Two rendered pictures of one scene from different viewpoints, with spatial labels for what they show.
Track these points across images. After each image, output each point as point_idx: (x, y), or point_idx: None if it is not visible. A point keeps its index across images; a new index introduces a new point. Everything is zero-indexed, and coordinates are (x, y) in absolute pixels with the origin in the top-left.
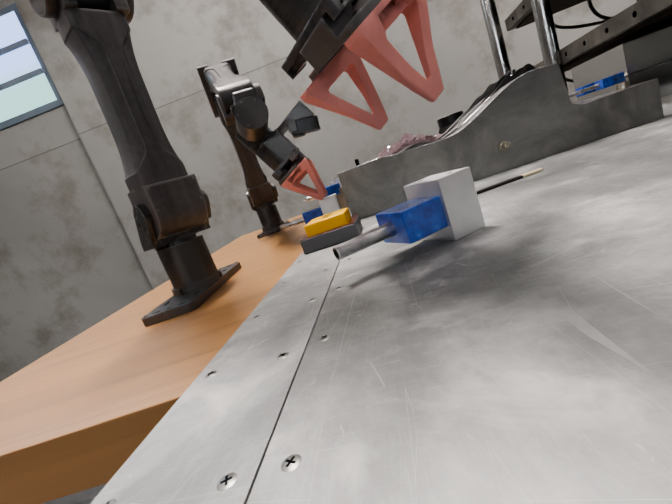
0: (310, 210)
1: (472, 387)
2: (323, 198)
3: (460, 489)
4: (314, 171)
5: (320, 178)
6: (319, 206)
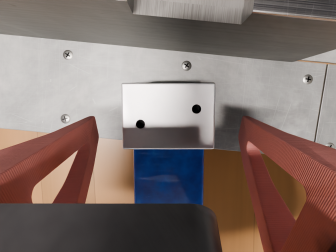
0: (201, 179)
1: None
2: (199, 129)
3: None
4: (43, 161)
5: (55, 132)
6: (171, 150)
